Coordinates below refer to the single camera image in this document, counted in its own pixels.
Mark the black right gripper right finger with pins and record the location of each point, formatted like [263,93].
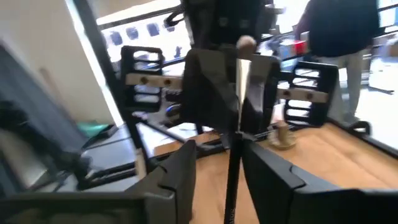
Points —
[273,193]

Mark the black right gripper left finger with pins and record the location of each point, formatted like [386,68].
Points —
[177,186]

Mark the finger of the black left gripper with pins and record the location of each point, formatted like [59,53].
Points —
[208,93]
[261,99]

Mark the black paintbrush silver ferrule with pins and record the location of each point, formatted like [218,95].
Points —
[233,186]

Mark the white board blue prints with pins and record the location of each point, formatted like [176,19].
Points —
[140,43]

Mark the white cardboard box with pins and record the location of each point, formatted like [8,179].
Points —
[174,132]

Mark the white and blue box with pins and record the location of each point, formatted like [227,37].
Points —
[286,48]

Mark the red box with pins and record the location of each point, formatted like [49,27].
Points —
[301,47]

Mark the black desk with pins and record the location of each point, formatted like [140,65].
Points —
[109,152]

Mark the green flat object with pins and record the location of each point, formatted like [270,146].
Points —
[93,128]

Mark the person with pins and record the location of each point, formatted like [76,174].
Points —
[342,28]

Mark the grey monitor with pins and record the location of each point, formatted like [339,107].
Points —
[37,102]

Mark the black metal bar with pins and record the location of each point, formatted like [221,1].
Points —
[46,146]

